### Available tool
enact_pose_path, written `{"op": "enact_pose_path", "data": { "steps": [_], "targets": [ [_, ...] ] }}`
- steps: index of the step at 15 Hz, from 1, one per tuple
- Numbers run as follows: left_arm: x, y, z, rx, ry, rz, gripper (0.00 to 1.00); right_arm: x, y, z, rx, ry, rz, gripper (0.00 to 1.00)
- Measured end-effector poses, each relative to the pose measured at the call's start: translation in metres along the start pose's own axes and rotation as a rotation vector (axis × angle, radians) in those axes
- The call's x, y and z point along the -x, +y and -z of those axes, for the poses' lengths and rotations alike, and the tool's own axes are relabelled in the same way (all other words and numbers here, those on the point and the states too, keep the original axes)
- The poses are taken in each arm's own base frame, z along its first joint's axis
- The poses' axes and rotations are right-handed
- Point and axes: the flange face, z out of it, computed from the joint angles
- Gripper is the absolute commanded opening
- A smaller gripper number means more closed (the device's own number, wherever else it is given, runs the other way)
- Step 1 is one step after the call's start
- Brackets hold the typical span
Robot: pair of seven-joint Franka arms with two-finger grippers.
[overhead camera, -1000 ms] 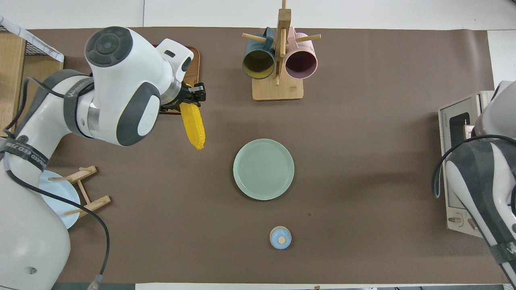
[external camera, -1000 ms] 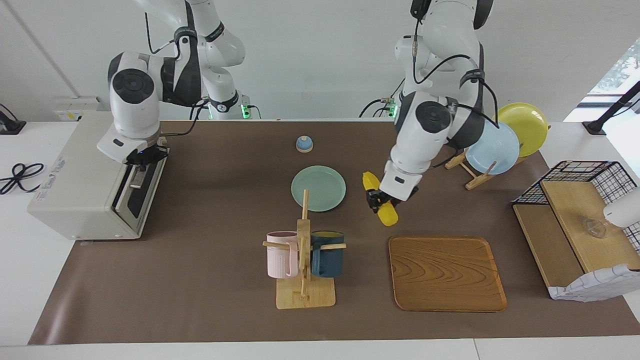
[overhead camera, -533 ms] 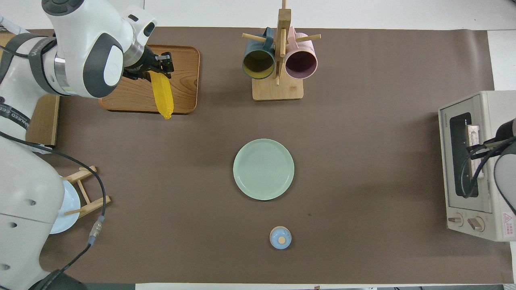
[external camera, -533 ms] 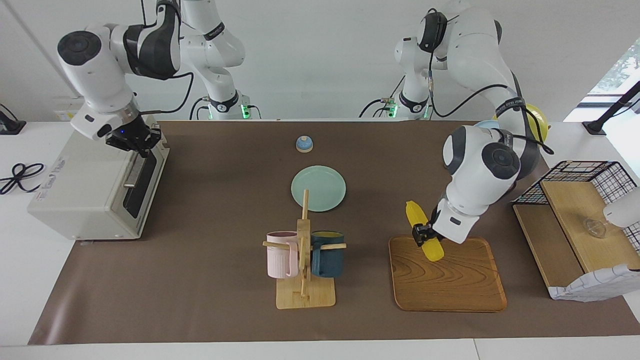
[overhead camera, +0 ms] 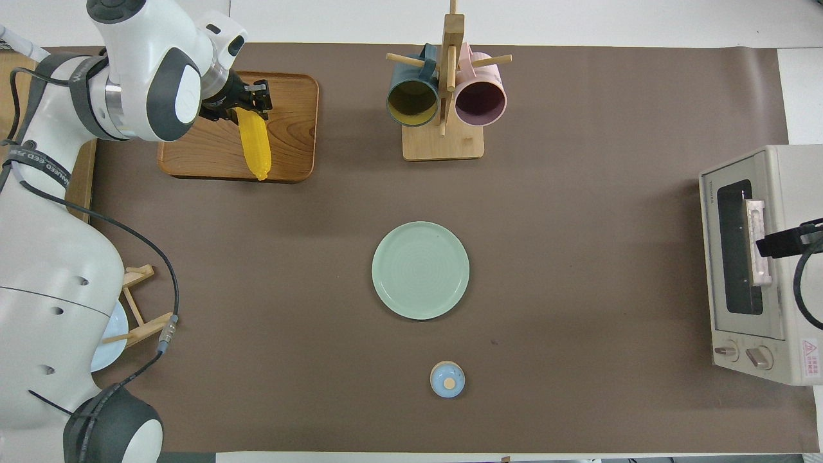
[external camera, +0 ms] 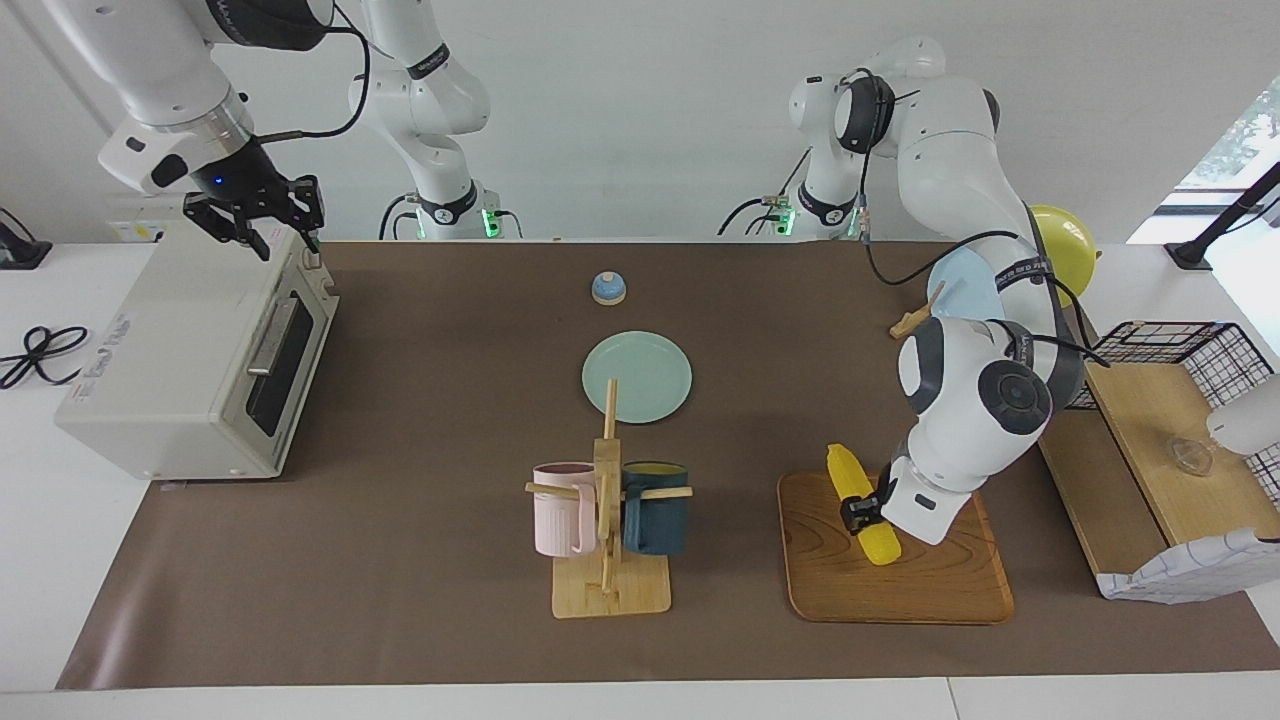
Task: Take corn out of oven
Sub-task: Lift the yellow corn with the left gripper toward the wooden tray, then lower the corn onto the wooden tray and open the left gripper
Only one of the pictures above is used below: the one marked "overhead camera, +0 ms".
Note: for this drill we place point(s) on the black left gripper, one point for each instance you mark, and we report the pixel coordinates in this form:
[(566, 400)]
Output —
[(225, 99)]

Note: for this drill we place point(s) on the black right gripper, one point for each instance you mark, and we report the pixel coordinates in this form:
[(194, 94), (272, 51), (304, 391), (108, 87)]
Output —
[(813, 235)]

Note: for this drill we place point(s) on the yellow corn cob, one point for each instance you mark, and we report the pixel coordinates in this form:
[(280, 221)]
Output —
[(255, 145)]

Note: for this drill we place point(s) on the beige toaster oven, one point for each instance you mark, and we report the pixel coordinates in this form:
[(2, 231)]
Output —
[(797, 334)]

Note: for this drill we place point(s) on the pale green plate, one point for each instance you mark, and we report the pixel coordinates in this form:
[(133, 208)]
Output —
[(420, 270)]

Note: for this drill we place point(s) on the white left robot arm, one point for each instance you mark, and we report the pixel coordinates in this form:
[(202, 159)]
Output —
[(58, 289)]

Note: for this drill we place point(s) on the wooden tray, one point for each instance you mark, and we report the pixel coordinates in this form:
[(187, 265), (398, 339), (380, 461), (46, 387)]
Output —
[(292, 141)]

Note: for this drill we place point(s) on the dark blue mug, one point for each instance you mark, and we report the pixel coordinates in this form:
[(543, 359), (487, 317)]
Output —
[(411, 103)]

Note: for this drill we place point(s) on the wooden mug tree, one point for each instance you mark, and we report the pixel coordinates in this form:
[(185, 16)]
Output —
[(443, 145)]

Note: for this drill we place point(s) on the wooden two-tier shelf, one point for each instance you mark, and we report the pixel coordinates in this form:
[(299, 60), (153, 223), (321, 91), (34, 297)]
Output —
[(82, 180)]

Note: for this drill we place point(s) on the pink mug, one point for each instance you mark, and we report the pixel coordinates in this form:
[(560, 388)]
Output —
[(479, 103)]

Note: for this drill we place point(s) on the brown table mat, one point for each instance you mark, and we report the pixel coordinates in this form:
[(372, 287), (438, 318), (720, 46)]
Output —
[(546, 257)]

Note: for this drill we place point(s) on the white checkered cloth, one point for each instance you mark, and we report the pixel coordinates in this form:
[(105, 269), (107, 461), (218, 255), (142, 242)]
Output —
[(19, 40)]

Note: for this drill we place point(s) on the wooden plate rack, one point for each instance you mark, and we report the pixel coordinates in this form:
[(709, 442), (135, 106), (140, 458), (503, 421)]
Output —
[(148, 328)]

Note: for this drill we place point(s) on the light blue plate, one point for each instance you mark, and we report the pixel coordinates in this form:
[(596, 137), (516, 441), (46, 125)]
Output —
[(110, 347)]

